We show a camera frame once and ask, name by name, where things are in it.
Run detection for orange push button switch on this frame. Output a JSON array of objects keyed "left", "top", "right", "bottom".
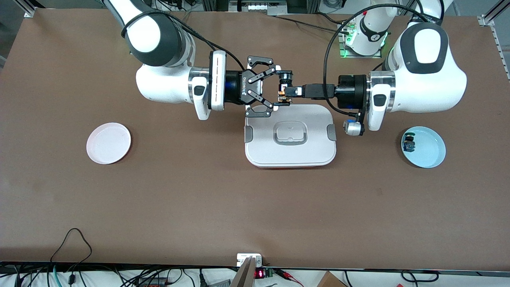
[{"left": 277, "top": 71, "right": 294, "bottom": 104}]

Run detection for white lidded box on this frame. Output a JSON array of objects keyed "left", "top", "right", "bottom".
[{"left": 244, "top": 104, "right": 337, "bottom": 169}]

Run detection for brown cardboard box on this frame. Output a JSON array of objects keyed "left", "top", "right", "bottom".
[{"left": 317, "top": 271, "right": 348, "bottom": 287}]

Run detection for white power strip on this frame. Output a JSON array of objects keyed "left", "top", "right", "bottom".
[{"left": 229, "top": 0, "right": 288, "bottom": 16}]

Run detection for light blue round plate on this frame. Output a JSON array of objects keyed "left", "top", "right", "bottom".
[{"left": 401, "top": 126, "right": 446, "bottom": 169}]

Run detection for pink round plate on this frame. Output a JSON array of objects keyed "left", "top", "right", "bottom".
[{"left": 86, "top": 122, "right": 131, "bottom": 165}]

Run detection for aluminium profile bar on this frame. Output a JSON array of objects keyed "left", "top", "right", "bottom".
[{"left": 230, "top": 257, "right": 256, "bottom": 287}]

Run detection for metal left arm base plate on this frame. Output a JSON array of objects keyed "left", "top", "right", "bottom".
[{"left": 338, "top": 22, "right": 384, "bottom": 59}]

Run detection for black cable across table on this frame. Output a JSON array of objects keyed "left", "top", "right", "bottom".
[{"left": 273, "top": 15, "right": 348, "bottom": 34}]

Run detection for white metal mounting bracket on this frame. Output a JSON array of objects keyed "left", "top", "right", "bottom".
[{"left": 237, "top": 254, "right": 263, "bottom": 267}]

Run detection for aluminium corner bracket rail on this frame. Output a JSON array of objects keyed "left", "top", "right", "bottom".
[{"left": 477, "top": 0, "right": 510, "bottom": 80}]

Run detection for red clip lead wires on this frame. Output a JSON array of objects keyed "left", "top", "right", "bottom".
[{"left": 274, "top": 269, "right": 304, "bottom": 287}]

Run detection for black coiled cable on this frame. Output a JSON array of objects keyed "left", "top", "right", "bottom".
[{"left": 400, "top": 270, "right": 439, "bottom": 283}]

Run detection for thin black looped cable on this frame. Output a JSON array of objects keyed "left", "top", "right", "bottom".
[{"left": 50, "top": 228, "right": 93, "bottom": 264}]

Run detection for aluminium frame profile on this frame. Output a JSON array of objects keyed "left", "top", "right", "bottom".
[{"left": 14, "top": 0, "right": 37, "bottom": 18}]

